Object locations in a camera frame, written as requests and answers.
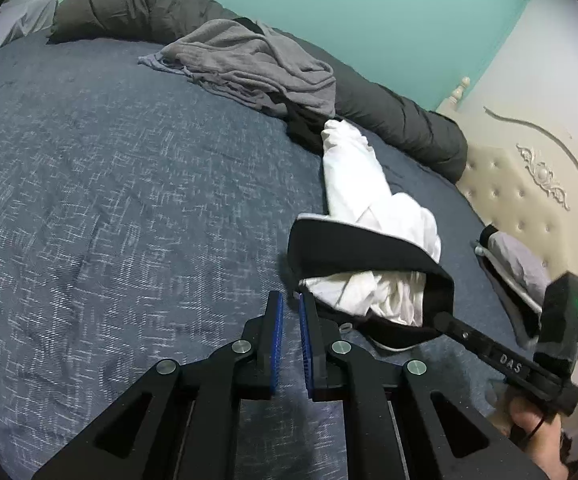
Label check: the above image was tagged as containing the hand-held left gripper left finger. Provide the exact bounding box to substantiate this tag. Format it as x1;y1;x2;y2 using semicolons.
32;290;285;480

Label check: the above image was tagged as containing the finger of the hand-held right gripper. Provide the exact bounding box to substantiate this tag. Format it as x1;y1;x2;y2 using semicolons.
434;310;536;384

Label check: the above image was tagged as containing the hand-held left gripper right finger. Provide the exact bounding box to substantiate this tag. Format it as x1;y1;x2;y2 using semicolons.
298;291;550;480

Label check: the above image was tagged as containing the white black-trimmed polo shirt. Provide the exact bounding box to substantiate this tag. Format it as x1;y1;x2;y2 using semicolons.
287;119;456;352

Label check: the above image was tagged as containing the person's right hand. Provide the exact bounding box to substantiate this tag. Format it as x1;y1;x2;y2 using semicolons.
506;397;570;480

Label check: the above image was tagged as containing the folded grey black-trimmed garment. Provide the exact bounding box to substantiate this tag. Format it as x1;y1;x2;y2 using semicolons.
473;225;552;351

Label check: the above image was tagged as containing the cream tufted headboard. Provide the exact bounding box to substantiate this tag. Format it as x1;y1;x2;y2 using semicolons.
436;76;578;311

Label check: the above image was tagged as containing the black garment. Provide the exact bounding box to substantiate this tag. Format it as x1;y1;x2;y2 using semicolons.
285;101;331;153

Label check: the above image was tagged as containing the blue heathered bedspread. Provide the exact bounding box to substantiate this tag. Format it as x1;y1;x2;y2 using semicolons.
0;35;560;480

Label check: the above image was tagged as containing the grey crumpled garment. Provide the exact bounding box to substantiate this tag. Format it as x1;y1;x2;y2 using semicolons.
138;19;337;118

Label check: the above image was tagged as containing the light grey pillow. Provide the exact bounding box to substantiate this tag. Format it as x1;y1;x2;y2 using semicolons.
0;0;59;56

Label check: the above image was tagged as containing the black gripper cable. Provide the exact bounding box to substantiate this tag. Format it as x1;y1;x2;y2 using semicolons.
511;407;552;448

